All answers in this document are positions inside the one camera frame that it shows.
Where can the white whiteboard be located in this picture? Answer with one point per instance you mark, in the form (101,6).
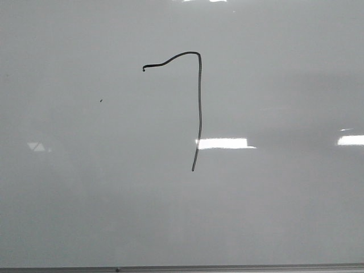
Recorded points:
(178,133)

